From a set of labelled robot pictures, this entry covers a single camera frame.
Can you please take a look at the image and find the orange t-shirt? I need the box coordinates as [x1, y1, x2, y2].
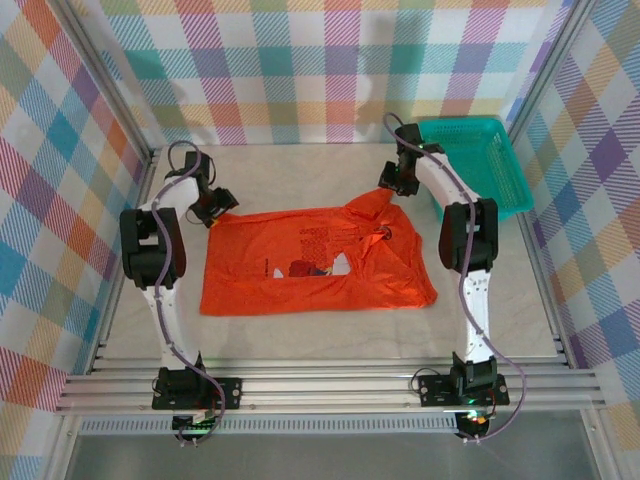
[199, 188, 440, 318]

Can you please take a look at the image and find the teal plastic mesh basket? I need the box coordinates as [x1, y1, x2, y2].
[417, 115, 535, 224]

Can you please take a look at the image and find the aluminium frame post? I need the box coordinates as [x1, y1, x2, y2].
[52, 0, 162, 162]
[502, 0, 600, 139]

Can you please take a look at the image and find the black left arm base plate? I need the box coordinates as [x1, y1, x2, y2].
[151, 377, 244, 412]

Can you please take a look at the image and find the aluminium mounting rail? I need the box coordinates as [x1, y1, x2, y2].
[53, 367, 609, 416]

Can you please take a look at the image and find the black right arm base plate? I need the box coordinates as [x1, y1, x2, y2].
[417, 373, 510, 407]

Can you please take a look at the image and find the grey slotted cable duct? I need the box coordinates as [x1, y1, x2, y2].
[79, 418, 460, 435]

